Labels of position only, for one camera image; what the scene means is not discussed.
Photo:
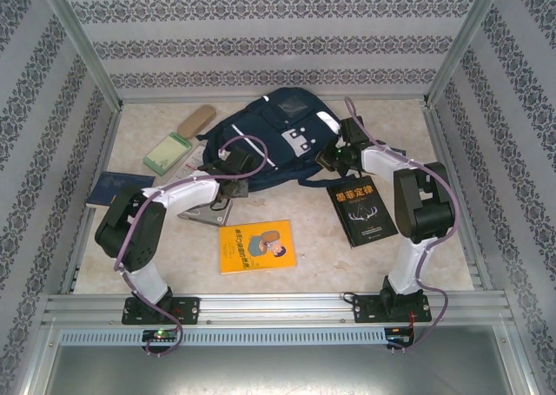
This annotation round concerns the white red stationery blister pack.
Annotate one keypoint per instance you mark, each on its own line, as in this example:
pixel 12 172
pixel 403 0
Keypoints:
pixel 191 162

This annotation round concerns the grey pen gift box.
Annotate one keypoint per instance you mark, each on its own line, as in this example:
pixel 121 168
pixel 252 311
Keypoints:
pixel 208 216

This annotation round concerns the green notepad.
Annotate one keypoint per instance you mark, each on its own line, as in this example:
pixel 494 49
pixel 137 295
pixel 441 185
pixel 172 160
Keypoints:
pixel 166 154

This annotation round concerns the tan oval pencil case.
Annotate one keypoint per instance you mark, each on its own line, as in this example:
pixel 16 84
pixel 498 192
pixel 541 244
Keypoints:
pixel 196 120

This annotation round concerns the navy blue backpack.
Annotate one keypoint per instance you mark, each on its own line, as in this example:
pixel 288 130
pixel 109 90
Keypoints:
pixel 269 130

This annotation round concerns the dark book with white print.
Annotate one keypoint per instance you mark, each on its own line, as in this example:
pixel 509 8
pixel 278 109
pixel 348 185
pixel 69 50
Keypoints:
pixel 365 212

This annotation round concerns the yellow cartoon cover book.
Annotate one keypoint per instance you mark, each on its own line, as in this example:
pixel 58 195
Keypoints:
pixel 256 247

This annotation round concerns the blue book with yellow label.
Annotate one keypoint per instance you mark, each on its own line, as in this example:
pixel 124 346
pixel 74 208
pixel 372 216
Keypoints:
pixel 121 188

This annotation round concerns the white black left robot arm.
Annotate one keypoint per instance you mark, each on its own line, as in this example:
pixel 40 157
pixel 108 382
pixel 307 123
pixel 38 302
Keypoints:
pixel 147 278

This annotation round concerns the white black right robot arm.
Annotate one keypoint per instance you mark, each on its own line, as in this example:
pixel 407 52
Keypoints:
pixel 410 265

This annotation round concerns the grey sheet metal panel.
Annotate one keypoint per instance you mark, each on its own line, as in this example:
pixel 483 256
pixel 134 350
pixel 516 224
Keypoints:
pixel 269 373

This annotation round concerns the thin aluminium frame rail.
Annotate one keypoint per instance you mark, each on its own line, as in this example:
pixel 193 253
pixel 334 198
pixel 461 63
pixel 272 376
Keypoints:
pixel 174 100

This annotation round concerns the wide aluminium mounting rail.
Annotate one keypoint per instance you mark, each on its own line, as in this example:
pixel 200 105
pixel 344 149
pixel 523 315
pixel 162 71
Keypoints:
pixel 269 308

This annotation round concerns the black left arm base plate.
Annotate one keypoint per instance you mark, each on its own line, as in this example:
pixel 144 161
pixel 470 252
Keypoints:
pixel 191 310

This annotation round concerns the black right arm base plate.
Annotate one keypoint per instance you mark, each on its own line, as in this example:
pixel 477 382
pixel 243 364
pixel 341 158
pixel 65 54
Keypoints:
pixel 367 310

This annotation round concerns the aluminium corner post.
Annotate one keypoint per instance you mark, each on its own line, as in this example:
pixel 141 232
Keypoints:
pixel 82 43
pixel 461 43

